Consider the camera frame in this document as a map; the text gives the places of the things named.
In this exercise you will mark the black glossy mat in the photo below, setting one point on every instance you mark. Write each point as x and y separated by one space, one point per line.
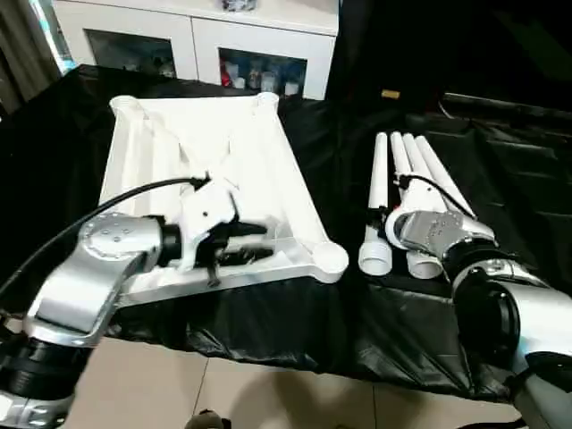
53 156

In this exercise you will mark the dark brown round object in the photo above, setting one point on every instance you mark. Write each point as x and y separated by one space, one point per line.
210 420

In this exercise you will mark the dark object on cabinet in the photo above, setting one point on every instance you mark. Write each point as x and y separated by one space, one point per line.
239 4

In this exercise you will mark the white glass-door cabinet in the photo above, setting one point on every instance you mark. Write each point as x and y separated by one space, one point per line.
201 31

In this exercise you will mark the black horizontal bar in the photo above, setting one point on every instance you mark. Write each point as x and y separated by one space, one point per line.
514 102

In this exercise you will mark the black backdrop cloth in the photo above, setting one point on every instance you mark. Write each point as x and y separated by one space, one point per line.
447 40

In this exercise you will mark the small white jar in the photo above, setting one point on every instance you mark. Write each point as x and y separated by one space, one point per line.
291 89

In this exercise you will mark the red white bottle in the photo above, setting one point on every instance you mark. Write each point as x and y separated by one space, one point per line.
230 75

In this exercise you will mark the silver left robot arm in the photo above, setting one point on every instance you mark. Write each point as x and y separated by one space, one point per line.
107 241

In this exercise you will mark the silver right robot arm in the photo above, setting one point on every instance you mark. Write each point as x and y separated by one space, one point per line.
536 313

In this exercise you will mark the small yellow label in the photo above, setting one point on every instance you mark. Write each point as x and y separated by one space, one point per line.
390 94

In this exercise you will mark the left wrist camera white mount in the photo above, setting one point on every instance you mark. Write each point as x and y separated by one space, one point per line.
210 205

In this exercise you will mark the grey brown curtain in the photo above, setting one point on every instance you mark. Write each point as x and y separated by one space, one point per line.
22 53

